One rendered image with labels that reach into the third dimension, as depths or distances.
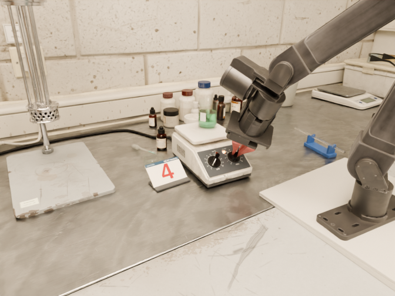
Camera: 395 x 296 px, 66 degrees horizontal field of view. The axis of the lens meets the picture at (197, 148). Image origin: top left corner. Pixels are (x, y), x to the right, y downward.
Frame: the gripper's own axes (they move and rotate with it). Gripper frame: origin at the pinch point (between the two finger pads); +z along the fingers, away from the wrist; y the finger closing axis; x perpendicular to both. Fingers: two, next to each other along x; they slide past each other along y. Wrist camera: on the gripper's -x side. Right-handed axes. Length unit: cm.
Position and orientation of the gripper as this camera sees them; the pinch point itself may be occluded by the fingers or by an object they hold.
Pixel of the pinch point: (236, 151)
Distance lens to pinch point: 74.3
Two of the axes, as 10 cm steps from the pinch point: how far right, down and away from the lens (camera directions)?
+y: -9.3, -3.7, -0.3
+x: -2.7, 7.1, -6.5
